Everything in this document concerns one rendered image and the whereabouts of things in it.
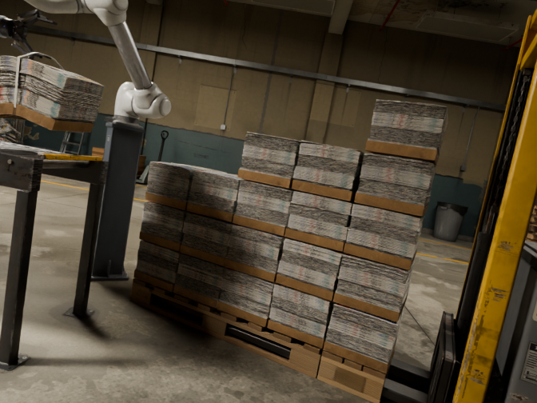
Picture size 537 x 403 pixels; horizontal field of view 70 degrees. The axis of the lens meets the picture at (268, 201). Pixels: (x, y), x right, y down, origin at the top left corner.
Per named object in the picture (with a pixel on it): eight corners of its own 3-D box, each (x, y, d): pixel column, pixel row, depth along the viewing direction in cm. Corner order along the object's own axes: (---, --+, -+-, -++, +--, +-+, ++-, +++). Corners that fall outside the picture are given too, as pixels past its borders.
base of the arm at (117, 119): (101, 121, 251) (102, 113, 251) (136, 128, 263) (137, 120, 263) (106, 121, 236) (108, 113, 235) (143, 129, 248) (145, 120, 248)
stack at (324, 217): (171, 286, 260) (190, 164, 252) (337, 349, 213) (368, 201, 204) (128, 301, 225) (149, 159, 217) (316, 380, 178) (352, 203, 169)
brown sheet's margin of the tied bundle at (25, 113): (91, 132, 181) (94, 124, 180) (52, 130, 153) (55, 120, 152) (61, 119, 182) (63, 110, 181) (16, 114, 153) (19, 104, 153)
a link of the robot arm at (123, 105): (127, 117, 261) (132, 85, 259) (147, 121, 253) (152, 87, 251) (108, 113, 246) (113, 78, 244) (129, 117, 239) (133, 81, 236)
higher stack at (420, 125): (336, 349, 213) (386, 113, 200) (391, 369, 201) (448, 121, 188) (315, 379, 178) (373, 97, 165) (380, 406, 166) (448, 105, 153)
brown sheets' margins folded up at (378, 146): (342, 324, 211) (379, 148, 202) (396, 343, 200) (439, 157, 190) (321, 349, 177) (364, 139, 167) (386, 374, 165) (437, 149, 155)
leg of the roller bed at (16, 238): (19, 359, 153) (40, 190, 146) (9, 367, 147) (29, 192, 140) (5, 356, 153) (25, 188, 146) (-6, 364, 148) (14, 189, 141)
